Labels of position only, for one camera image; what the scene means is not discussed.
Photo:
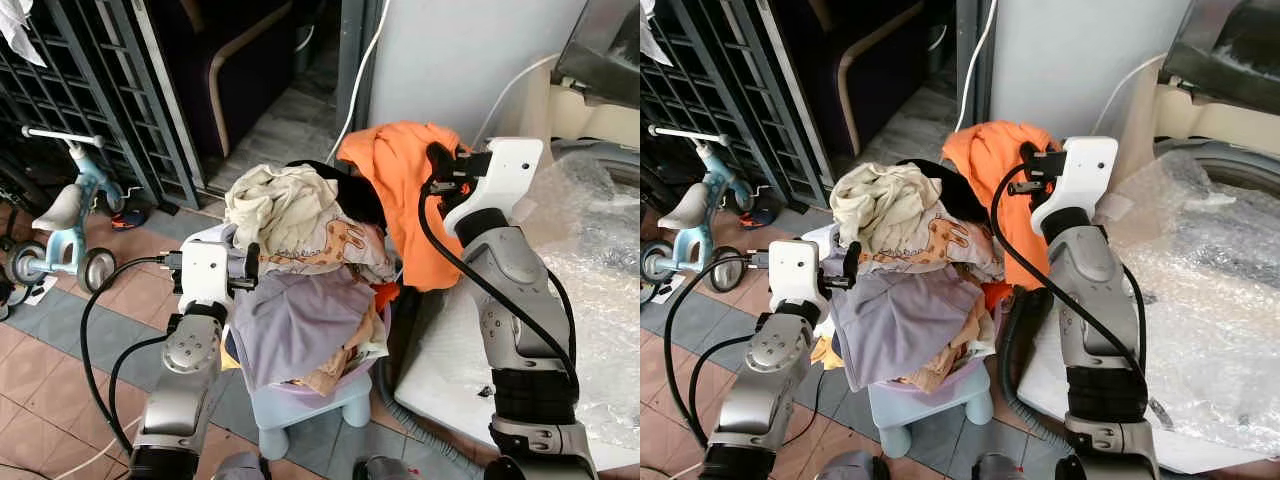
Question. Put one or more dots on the orange garment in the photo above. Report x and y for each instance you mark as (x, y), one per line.
(985, 165)
(395, 170)

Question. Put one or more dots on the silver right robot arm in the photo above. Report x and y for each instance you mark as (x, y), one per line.
(510, 270)
(1090, 280)

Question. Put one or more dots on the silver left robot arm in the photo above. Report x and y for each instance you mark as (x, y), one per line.
(750, 410)
(175, 400)

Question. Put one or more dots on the cream crumpled garment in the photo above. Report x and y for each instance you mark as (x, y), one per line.
(880, 205)
(275, 205)

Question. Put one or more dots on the lavender cloth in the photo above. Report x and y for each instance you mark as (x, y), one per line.
(890, 325)
(290, 325)

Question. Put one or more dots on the black garment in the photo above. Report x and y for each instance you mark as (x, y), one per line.
(360, 200)
(962, 200)

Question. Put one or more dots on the giraffe print cloth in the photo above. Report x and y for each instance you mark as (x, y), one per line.
(935, 245)
(330, 245)

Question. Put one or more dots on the tan cloth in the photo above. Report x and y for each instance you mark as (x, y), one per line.
(950, 365)
(345, 365)

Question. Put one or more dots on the light blue child tricycle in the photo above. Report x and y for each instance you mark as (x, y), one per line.
(715, 182)
(85, 185)

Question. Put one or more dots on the clear bubble wrap sheet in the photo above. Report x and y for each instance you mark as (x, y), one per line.
(600, 285)
(1220, 285)

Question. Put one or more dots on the dark washer lid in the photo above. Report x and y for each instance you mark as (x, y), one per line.
(605, 45)
(1225, 45)

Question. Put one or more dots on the grey left robot leg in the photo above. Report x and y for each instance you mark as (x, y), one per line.
(243, 468)
(848, 467)

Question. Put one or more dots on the grey robot leg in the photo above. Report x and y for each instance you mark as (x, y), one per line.
(1000, 468)
(848, 467)
(243, 468)
(385, 469)

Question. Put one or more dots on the dark metal gate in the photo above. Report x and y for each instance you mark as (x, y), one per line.
(740, 90)
(110, 90)

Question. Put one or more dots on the dark armchair with wooden arm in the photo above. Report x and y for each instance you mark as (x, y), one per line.
(200, 60)
(810, 60)

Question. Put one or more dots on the white hanging cloth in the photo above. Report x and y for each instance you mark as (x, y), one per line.
(648, 35)
(15, 30)

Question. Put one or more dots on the grey right robot leg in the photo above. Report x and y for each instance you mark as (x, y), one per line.
(1000, 468)
(385, 469)

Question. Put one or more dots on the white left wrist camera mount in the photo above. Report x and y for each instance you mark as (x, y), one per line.
(795, 272)
(205, 272)

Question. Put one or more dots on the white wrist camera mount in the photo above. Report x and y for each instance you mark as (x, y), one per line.
(205, 272)
(1085, 170)
(505, 170)
(795, 272)

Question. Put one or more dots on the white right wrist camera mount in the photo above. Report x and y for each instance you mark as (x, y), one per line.
(1085, 170)
(505, 170)

